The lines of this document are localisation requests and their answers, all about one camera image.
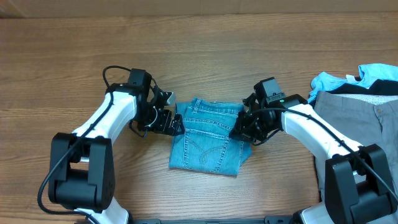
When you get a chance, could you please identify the light blue denim jeans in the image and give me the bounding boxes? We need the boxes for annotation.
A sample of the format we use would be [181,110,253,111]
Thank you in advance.
[169,98,252,176]

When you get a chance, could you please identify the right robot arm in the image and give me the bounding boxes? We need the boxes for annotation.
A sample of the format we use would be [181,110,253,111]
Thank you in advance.
[229,77,397,223]

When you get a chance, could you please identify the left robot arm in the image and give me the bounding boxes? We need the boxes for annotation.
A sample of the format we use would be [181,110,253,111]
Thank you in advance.
[37,68,185,223]

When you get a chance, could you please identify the grey garment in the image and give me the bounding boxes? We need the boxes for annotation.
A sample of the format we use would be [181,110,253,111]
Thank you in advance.
[315,91,397,188]

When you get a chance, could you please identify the light blue shirt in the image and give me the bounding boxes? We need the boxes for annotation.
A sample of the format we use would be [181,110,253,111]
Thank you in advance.
[308,63,397,103]

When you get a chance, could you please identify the black garment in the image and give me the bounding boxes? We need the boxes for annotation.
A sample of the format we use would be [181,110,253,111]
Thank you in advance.
[326,80,397,96]

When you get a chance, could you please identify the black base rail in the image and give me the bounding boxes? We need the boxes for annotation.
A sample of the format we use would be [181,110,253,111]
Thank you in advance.
[128,215,294,224]

